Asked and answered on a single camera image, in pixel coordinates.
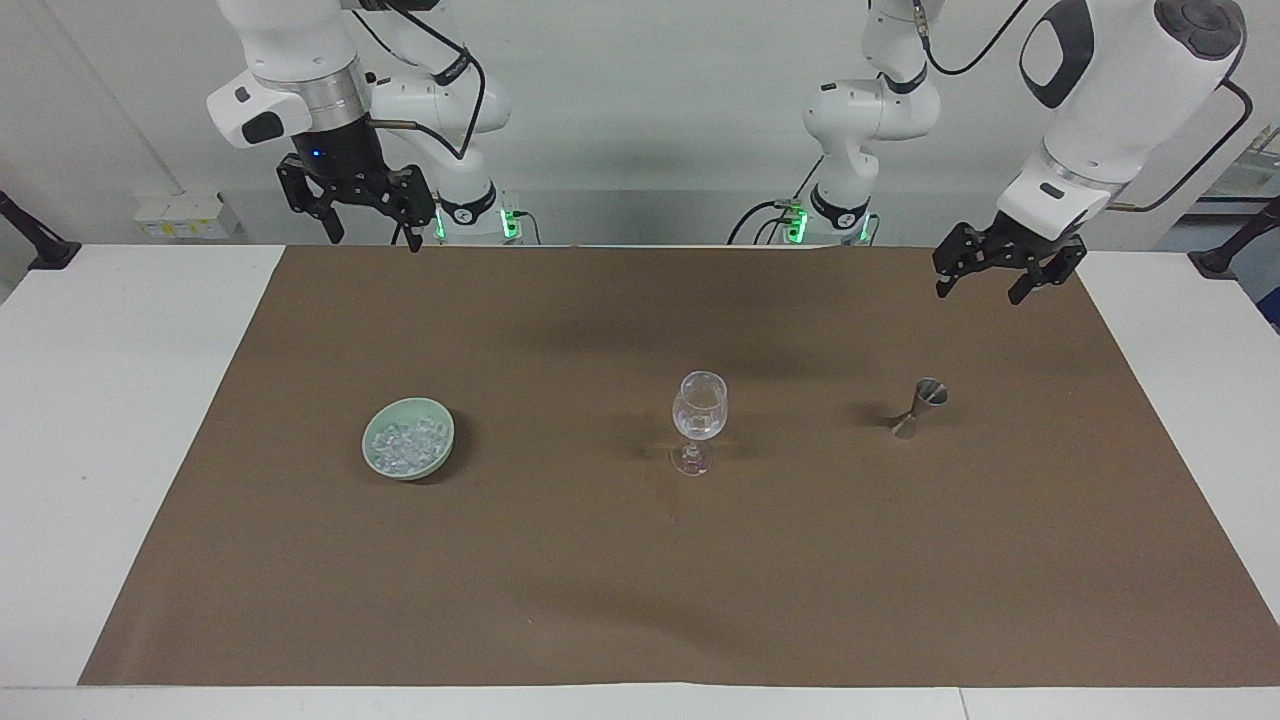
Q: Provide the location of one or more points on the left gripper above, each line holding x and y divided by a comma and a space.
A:
1035, 243

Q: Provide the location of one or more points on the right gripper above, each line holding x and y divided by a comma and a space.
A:
340, 155

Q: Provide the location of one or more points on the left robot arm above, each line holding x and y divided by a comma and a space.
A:
1110, 90

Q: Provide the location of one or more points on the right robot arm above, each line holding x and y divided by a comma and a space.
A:
300, 50

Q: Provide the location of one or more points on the clear ice cubes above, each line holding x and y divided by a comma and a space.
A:
408, 442

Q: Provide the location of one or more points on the clear wine glass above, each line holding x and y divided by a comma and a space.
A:
700, 410

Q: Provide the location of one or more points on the steel jigger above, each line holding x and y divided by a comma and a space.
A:
918, 410

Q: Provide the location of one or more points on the black stand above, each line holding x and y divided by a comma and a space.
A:
35, 245
1235, 245

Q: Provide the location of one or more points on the green ceramic bowl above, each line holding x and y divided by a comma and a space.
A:
375, 455

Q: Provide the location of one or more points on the white wall socket box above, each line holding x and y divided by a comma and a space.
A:
185, 218

